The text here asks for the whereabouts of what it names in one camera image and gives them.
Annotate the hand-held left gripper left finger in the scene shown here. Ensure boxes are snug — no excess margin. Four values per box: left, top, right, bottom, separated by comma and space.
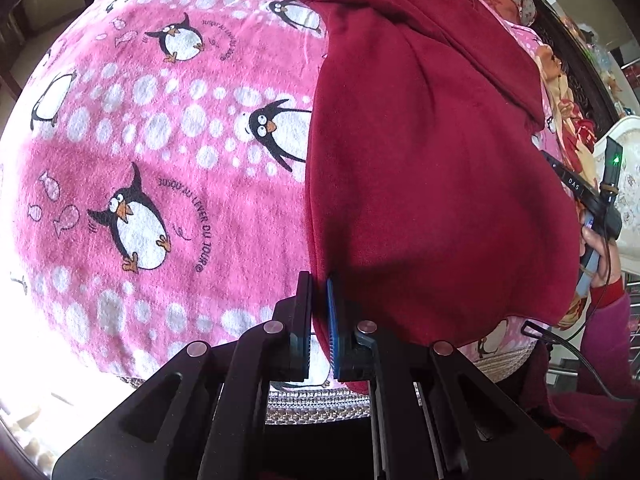
51, 270, 316, 480

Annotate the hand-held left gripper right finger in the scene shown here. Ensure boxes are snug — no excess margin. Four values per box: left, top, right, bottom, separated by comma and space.
326, 274, 581, 480

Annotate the dark red garment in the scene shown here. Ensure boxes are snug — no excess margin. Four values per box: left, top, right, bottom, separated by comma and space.
298, 0, 584, 347

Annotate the person's right forearm pink sleeve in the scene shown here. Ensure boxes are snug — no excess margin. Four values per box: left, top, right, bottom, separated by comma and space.
575, 277, 640, 402

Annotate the person's right hand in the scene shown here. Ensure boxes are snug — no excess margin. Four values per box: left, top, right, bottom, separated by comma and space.
579, 225, 621, 289

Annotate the white ornate furniture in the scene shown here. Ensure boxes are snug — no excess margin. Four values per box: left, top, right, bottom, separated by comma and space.
592, 115, 640, 252

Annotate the woven bed mat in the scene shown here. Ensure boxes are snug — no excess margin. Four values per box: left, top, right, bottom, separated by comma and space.
117, 350, 534, 424

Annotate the floral patterned quilt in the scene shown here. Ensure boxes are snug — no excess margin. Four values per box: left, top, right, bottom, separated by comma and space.
530, 42, 602, 332

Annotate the dark wooden headboard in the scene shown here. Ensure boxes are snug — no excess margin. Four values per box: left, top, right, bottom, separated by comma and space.
530, 0, 622, 132

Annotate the pink penguin print blanket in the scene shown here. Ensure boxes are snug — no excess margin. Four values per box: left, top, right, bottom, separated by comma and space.
0, 0, 557, 392

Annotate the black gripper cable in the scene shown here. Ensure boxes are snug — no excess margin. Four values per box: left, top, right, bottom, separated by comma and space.
520, 187, 640, 404

